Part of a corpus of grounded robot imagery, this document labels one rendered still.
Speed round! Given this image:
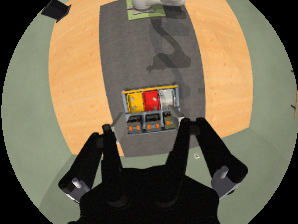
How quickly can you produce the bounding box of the yellow bin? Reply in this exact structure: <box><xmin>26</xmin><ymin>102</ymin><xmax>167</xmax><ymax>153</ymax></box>
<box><xmin>127</xmin><ymin>92</ymin><xmax>144</xmax><ymax>113</ymax></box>

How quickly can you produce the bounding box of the red open bin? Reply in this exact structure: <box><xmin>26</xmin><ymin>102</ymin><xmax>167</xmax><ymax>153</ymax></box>
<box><xmin>143</xmin><ymin>90</ymin><xmax>160</xmax><ymax>111</ymax></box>

